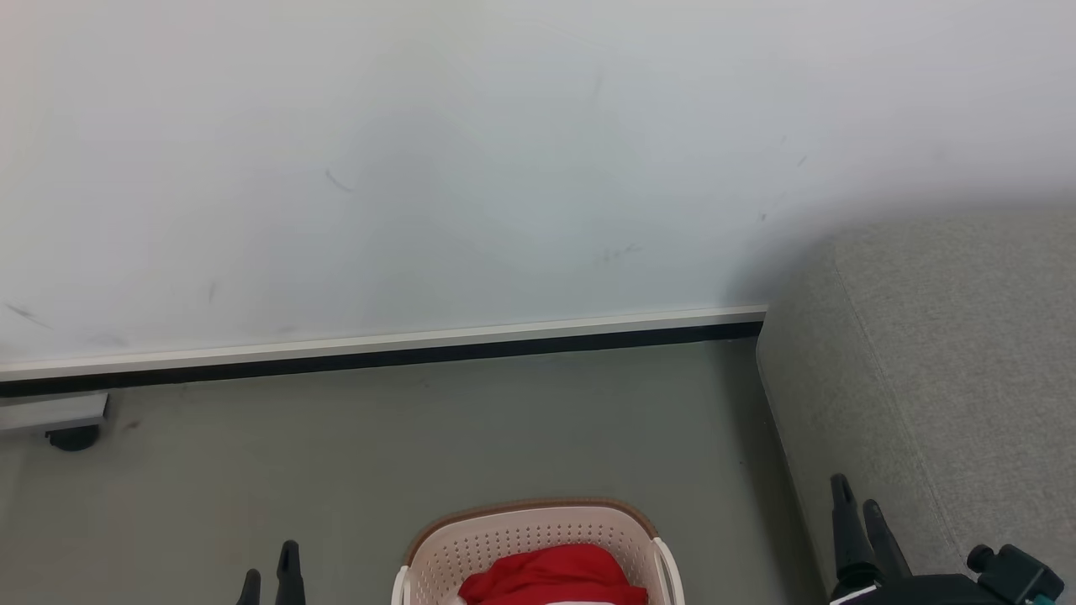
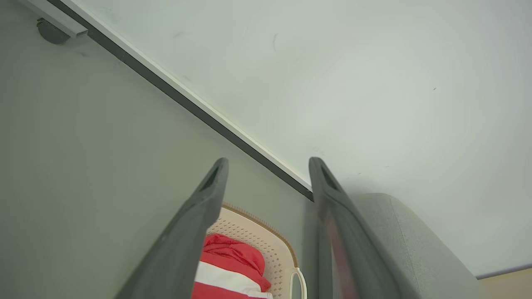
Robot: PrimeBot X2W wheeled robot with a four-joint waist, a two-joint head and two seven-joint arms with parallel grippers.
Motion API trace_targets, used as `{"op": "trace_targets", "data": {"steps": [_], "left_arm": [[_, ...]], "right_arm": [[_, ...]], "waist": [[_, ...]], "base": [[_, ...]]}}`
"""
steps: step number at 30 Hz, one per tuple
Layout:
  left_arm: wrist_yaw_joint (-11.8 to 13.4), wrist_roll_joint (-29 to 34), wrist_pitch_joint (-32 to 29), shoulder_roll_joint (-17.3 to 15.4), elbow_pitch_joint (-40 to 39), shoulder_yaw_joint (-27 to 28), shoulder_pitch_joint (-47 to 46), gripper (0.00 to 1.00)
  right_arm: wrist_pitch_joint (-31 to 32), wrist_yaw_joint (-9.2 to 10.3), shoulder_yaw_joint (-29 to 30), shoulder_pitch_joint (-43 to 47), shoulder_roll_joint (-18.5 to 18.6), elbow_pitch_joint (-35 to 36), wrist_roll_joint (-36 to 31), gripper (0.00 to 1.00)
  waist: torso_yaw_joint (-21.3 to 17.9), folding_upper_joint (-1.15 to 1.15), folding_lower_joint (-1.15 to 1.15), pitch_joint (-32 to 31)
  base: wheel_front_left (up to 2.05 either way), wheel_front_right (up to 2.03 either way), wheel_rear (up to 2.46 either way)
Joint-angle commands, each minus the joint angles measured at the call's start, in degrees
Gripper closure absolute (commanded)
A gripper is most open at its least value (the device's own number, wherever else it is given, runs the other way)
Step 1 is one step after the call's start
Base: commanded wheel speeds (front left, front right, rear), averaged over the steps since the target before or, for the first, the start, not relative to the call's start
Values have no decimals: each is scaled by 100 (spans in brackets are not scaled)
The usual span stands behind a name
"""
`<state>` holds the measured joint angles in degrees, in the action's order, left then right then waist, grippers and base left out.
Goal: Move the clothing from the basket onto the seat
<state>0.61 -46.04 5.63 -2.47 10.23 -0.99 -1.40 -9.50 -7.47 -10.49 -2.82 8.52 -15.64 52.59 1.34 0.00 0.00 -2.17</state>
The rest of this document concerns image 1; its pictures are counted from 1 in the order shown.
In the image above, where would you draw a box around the red garment with number print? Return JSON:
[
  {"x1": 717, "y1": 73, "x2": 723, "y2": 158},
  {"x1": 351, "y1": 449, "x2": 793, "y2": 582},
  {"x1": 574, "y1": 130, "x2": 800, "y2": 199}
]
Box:
[{"x1": 458, "y1": 543, "x2": 650, "y2": 605}]

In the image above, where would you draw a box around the white and black baseboard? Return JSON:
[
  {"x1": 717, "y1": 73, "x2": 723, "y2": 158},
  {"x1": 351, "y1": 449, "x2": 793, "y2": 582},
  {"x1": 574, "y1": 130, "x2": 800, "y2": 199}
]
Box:
[{"x1": 0, "y1": 306, "x2": 768, "y2": 398}]

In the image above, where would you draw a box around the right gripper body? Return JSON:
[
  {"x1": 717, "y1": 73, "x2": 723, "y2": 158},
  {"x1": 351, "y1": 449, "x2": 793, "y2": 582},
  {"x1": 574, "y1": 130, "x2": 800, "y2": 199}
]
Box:
[{"x1": 828, "y1": 571, "x2": 1003, "y2": 605}]

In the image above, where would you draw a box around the grey fabric sofa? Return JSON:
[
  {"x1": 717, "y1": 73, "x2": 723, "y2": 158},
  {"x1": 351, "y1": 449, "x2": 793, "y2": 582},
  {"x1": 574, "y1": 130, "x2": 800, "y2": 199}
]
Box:
[{"x1": 755, "y1": 213, "x2": 1076, "y2": 605}]

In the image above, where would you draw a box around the grey metal frame bar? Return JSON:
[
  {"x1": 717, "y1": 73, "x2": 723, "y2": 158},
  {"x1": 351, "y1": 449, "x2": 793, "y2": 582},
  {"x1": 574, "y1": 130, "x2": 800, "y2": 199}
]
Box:
[{"x1": 0, "y1": 392, "x2": 109, "y2": 434}]

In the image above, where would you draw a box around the cream perforated laundry basket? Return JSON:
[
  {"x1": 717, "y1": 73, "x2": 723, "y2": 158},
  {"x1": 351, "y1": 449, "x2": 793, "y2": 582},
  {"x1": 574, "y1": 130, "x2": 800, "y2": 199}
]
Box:
[{"x1": 391, "y1": 497, "x2": 686, "y2": 605}]

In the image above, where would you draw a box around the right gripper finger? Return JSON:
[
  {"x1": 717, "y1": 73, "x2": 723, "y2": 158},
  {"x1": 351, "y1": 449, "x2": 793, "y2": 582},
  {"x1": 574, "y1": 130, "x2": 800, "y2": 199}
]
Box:
[
  {"x1": 862, "y1": 498, "x2": 914, "y2": 582},
  {"x1": 830, "y1": 473, "x2": 880, "y2": 592}
]

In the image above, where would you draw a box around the black caster wheel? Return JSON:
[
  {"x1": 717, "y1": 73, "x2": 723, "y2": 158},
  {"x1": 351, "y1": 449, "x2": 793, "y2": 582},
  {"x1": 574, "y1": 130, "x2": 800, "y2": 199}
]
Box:
[{"x1": 45, "y1": 424, "x2": 101, "y2": 453}]

